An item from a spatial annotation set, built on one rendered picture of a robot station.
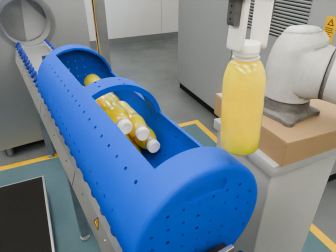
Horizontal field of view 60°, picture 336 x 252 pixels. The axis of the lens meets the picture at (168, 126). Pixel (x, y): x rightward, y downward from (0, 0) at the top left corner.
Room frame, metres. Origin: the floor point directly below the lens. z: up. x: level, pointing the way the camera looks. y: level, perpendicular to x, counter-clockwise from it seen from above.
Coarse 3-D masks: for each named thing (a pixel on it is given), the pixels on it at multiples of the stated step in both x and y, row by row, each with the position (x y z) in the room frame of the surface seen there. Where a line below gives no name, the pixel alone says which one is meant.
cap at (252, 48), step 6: (246, 42) 0.42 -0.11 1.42; (252, 42) 0.42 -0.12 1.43; (258, 42) 0.42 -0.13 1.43; (246, 48) 0.41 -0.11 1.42; (252, 48) 0.41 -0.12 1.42; (258, 48) 0.41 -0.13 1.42; (234, 54) 0.42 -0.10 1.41; (240, 54) 0.41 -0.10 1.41; (246, 54) 0.41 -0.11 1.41; (252, 54) 0.41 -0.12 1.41; (258, 54) 0.42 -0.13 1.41
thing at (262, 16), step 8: (256, 0) 0.44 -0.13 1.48; (264, 0) 0.43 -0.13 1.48; (272, 0) 0.42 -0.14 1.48; (256, 8) 0.44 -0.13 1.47; (264, 8) 0.43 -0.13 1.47; (272, 8) 0.43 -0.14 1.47; (256, 16) 0.44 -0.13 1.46; (264, 16) 0.43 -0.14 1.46; (256, 24) 0.44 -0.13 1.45; (264, 24) 0.43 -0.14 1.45; (256, 32) 0.44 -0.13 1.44; (264, 32) 0.42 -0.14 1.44; (264, 40) 0.42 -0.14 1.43
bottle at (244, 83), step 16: (240, 64) 0.41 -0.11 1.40; (256, 64) 0.41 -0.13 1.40; (224, 80) 0.42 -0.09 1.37; (240, 80) 0.40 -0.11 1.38; (256, 80) 0.39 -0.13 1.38; (224, 96) 0.41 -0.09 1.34; (240, 96) 0.39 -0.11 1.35; (256, 96) 0.39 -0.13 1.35; (224, 112) 0.41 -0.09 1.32; (240, 112) 0.39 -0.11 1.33; (256, 112) 0.39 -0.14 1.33; (224, 128) 0.40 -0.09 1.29; (240, 128) 0.39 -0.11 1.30; (256, 128) 0.39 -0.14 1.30; (224, 144) 0.40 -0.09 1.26; (240, 144) 0.39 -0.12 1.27; (256, 144) 0.39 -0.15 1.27
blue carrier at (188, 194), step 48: (48, 96) 0.86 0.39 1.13; (96, 96) 0.69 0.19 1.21; (144, 96) 0.80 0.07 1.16; (96, 144) 0.52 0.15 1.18; (192, 144) 0.63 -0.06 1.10; (96, 192) 0.45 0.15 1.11; (144, 192) 0.35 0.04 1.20; (192, 192) 0.36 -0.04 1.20; (240, 192) 0.41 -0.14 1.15; (144, 240) 0.30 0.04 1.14; (192, 240) 0.35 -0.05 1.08
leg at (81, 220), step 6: (72, 192) 1.18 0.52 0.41; (72, 198) 1.18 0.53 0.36; (78, 204) 1.19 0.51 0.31; (78, 210) 1.18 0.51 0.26; (78, 216) 1.18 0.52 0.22; (84, 216) 1.20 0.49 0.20; (78, 222) 1.18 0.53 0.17; (84, 222) 1.19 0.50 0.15; (84, 228) 1.19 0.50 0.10; (84, 234) 1.19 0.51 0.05; (84, 240) 1.18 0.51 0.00
